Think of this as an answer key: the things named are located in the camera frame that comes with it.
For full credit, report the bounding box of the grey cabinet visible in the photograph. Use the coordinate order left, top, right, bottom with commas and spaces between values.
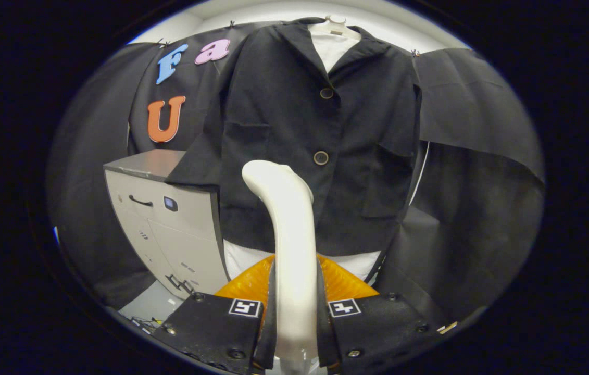
103, 149, 230, 301

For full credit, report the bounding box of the black suit jacket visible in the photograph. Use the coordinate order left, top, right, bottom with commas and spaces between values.
166, 18, 423, 257

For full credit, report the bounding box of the black backdrop cloth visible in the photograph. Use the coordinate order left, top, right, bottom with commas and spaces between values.
47, 21, 545, 324

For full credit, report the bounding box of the white garment steamer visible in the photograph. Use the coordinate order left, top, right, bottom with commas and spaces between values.
242, 159, 321, 375

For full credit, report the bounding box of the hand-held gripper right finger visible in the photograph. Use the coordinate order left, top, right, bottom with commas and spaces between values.
316, 255, 458, 374

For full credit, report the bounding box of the white mannequin torso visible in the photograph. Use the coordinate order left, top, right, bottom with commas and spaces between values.
223, 22, 381, 282

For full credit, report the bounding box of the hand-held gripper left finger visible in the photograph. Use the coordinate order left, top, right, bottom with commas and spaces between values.
151, 255, 278, 375

